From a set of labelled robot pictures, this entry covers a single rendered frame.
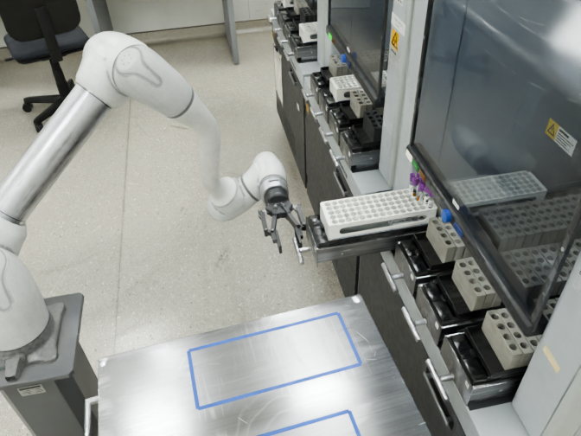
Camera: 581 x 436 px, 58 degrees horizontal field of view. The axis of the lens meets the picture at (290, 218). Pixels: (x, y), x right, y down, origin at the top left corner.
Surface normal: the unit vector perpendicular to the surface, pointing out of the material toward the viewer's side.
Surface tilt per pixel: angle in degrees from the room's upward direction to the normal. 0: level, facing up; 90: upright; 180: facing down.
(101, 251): 0
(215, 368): 0
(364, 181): 0
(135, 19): 90
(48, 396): 90
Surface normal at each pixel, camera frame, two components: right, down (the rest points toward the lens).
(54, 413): 0.20, 0.64
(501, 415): -0.04, -0.76
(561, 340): -0.98, 0.15
